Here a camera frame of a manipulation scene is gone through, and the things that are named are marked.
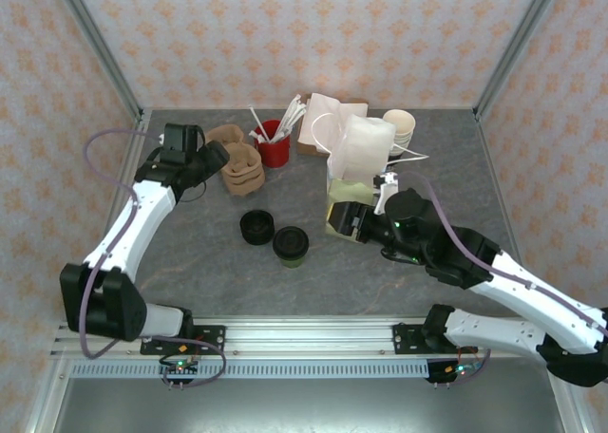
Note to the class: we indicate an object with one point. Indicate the brown pulp cup carrier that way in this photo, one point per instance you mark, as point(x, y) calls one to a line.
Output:
point(244, 186)
point(228, 134)
point(242, 160)

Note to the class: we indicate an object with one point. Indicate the green cup with black lid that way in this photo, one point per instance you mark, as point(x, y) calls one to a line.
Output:
point(290, 245)

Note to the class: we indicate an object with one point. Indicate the white paper carry bag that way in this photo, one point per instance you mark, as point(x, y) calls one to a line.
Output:
point(368, 143)

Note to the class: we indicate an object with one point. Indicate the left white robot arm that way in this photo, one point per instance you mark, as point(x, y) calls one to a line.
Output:
point(142, 224)

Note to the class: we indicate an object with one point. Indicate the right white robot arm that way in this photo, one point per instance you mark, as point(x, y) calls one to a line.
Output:
point(546, 300)

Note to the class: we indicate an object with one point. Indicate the black lidded coffee cup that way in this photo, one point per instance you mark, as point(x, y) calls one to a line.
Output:
point(257, 227)

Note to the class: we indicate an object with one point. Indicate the white wrapped straw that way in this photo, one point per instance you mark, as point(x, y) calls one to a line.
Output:
point(293, 101)
point(256, 122)
point(305, 112)
point(300, 106)

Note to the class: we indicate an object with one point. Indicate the red straw holder cup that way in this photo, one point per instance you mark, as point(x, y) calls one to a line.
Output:
point(275, 155)

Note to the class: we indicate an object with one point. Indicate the cardboard napkin box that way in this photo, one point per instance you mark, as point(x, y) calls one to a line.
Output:
point(311, 148)

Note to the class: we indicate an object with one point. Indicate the cream paper cup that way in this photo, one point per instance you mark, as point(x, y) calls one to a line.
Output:
point(396, 119)
point(406, 138)

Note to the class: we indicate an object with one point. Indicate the white paper napkin stack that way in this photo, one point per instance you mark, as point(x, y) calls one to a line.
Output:
point(323, 115)

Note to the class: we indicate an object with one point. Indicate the small circuit board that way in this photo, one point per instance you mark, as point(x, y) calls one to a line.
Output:
point(179, 367)
point(451, 370)

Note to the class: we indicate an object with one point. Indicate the grey metal panel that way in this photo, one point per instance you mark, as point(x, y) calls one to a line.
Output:
point(304, 409)

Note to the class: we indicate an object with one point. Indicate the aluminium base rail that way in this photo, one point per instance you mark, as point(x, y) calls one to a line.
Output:
point(309, 338)

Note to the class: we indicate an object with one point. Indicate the aluminium frame post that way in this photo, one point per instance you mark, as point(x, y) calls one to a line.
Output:
point(519, 43)
point(100, 43)

